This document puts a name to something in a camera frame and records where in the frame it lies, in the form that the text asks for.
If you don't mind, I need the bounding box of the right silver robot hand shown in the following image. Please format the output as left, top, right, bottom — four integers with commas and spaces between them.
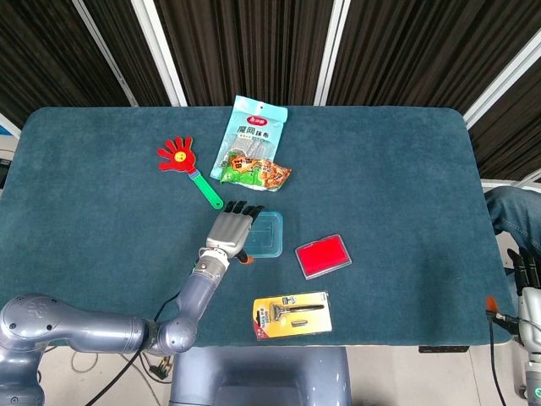
485, 247, 541, 352

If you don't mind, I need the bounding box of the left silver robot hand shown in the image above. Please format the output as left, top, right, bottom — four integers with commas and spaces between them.
205, 200, 265, 264

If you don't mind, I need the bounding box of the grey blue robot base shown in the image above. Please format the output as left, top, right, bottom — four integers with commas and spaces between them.
168, 346, 352, 406

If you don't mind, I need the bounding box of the clear plastic tray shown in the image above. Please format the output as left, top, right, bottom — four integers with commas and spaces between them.
243, 211, 284, 260

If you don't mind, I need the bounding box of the green orange snack packet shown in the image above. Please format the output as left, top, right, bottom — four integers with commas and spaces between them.
219, 154, 293, 193

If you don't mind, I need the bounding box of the red hand clapper toy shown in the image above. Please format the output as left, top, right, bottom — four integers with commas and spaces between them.
156, 135, 225, 211

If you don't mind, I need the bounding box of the black table control panel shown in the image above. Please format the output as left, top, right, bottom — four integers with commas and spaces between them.
418, 345, 470, 354

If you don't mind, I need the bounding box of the red ink pad case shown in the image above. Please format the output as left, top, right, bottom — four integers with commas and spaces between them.
294, 233, 353, 281

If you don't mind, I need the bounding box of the blue jeans leg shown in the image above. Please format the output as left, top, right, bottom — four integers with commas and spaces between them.
484, 187, 541, 255

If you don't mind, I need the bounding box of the yellow razor blister pack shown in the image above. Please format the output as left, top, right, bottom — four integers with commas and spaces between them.
252, 290, 333, 342

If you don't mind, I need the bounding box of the light blue cloth package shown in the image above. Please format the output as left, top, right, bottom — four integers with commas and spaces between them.
210, 95, 289, 181

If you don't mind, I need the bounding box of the teal table cloth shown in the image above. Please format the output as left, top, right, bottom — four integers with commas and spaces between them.
0, 105, 515, 348

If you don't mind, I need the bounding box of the dark pleated curtain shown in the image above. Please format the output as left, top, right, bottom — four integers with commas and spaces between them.
0, 0, 541, 181

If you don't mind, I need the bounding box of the black right hand cable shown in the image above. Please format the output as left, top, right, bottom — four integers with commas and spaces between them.
484, 310, 507, 406

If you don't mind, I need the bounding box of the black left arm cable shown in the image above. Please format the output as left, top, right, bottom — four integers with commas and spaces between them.
84, 294, 181, 406

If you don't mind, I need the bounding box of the white floor cable loop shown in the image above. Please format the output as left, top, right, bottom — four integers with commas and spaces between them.
70, 351, 100, 374

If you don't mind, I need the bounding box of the thin white frame post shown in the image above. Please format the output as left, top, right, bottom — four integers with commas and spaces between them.
70, 0, 139, 107

